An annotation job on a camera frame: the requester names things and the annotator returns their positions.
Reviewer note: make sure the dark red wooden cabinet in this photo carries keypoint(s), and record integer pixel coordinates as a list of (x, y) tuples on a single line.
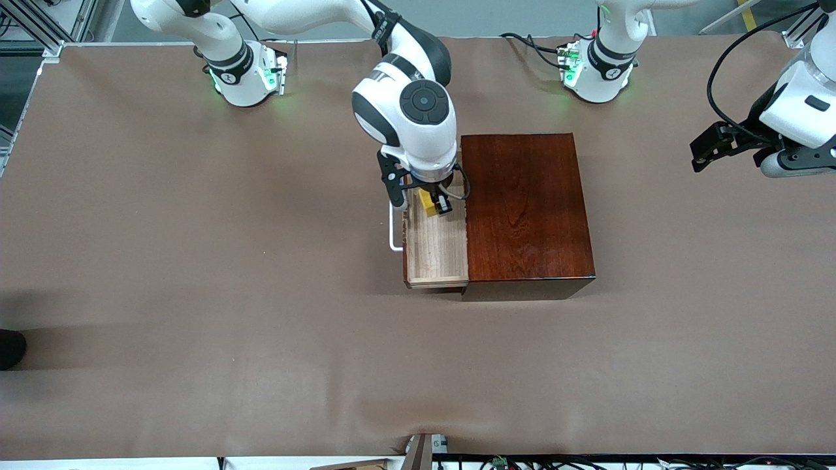
[(529, 209)]

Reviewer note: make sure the aluminium profile bar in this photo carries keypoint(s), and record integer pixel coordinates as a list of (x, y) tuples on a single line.
[(793, 36)]

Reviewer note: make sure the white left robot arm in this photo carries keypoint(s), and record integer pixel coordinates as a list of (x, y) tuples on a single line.
[(604, 65)]

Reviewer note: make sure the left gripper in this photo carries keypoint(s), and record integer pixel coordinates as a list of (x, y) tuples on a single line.
[(751, 132)]

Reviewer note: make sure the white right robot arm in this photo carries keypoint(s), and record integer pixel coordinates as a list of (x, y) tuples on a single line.
[(418, 130)]

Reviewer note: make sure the yellow block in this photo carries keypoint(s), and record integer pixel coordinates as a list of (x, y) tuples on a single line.
[(428, 203)]

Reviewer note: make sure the brown table cover sheet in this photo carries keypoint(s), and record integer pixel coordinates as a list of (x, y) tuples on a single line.
[(196, 294)]

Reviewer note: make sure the black shoe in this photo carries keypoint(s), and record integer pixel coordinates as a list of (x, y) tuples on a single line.
[(10, 349)]

